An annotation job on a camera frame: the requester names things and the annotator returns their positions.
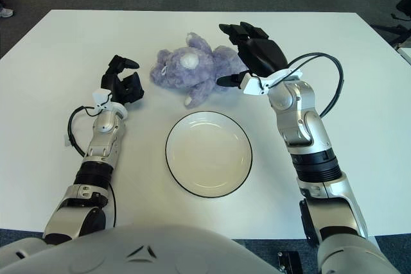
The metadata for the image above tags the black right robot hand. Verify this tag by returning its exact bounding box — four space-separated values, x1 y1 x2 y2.
216 21 290 90

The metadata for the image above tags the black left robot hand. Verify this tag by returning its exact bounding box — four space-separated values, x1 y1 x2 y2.
101 55 144 105

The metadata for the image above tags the purple plush bear doll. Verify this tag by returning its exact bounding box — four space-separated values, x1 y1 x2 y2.
150 31 250 109

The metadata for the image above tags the white plate black rim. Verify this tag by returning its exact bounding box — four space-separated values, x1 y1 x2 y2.
164 110 254 198

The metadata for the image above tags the white neighbouring desk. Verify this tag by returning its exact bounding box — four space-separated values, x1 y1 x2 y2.
398 46 411 66

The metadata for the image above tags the black office chair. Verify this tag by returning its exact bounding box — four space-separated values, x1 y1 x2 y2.
371 0 411 47

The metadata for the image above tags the grey robot torso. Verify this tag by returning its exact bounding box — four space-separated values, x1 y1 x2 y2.
0 223 280 274

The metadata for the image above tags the black box under table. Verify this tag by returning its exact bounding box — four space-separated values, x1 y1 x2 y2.
277 250 302 271

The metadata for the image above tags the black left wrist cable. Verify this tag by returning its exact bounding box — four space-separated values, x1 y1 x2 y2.
63 105 97 156

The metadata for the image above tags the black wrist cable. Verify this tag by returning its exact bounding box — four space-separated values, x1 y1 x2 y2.
63 105 97 156
288 52 344 117

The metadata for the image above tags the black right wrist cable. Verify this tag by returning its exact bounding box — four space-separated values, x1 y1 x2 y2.
288 52 344 117

